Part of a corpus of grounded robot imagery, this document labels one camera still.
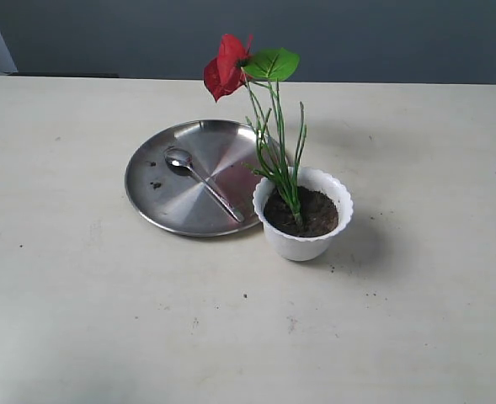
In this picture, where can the stainless steel spoon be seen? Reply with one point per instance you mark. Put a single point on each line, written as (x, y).
(180, 158)

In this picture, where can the red artificial flower with stems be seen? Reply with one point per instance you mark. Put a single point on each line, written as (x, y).
(235, 66)

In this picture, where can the white scalloped plastic pot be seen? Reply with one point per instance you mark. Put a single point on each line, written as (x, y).
(305, 248)

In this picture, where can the dark soil in pot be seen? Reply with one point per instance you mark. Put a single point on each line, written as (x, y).
(318, 212)

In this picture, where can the round stainless steel plate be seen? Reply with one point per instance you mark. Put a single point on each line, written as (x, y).
(171, 198)

